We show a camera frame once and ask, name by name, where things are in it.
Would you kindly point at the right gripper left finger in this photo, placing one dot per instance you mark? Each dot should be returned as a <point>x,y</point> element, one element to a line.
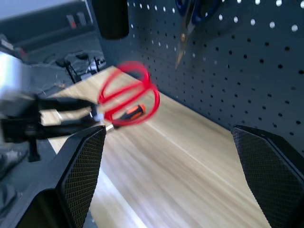
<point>71,171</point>

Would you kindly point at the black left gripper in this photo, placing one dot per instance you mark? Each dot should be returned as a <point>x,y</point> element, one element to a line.
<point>19,123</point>

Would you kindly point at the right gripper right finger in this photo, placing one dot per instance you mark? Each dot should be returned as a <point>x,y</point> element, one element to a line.
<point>273,175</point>

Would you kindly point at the black tape roll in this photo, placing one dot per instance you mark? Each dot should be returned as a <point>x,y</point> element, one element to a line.
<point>111,19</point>

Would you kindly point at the dark grey pegboard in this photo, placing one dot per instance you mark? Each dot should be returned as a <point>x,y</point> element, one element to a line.
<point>237,71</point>

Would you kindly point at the black metal stand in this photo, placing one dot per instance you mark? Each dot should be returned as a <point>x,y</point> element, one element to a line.
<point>71,69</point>

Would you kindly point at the orange and black screwdriver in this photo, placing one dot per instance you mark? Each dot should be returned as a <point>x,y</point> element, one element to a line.
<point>135,112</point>

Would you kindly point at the long black bench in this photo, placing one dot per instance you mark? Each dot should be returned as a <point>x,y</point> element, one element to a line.
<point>42,31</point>

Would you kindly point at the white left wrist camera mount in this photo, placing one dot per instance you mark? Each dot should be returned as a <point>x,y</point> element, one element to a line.
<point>12,76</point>

